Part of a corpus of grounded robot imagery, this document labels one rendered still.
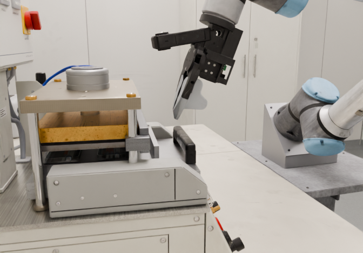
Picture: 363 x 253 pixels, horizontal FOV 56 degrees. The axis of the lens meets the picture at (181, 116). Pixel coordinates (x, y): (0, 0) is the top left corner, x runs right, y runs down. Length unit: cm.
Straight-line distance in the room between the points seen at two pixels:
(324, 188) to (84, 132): 81
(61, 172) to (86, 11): 262
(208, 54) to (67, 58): 251
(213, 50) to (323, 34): 330
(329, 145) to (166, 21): 234
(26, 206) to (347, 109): 83
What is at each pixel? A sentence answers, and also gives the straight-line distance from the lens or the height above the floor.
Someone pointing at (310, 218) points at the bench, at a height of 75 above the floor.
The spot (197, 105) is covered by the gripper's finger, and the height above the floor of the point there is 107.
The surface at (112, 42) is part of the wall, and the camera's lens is 311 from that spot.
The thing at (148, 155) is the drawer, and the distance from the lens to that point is 70.
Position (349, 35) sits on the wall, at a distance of 415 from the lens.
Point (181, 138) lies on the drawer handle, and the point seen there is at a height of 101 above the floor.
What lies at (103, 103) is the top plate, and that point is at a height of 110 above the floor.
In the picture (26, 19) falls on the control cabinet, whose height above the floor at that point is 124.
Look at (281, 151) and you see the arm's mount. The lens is 130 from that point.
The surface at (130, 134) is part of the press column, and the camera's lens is 55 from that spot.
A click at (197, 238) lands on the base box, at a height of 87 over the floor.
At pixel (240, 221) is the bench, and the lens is 92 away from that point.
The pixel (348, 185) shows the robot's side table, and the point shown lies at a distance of 123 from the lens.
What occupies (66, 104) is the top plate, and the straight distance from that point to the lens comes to 55.
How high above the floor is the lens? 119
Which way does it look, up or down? 12 degrees down
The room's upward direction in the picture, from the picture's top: straight up
